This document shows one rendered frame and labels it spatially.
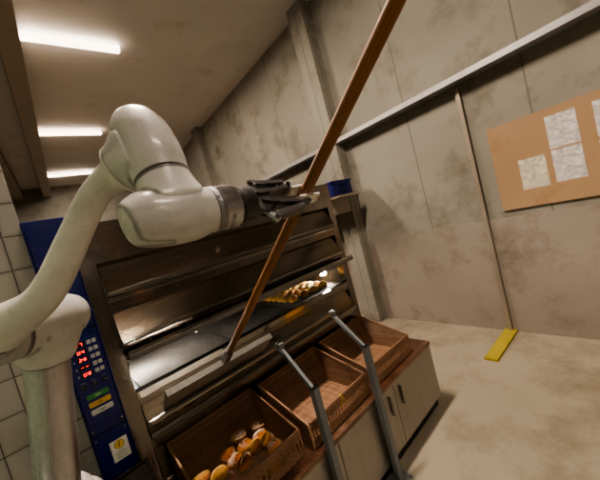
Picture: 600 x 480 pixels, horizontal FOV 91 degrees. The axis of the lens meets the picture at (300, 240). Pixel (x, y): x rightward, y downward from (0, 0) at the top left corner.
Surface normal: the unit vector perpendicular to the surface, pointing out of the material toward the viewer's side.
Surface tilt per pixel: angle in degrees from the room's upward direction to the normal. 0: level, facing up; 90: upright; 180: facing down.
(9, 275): 90
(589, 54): 90
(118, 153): 84
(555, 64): 90
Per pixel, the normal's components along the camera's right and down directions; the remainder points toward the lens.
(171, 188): 0.43, -0.53
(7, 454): 0.64, -0.12
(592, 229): -0.75, 0.24
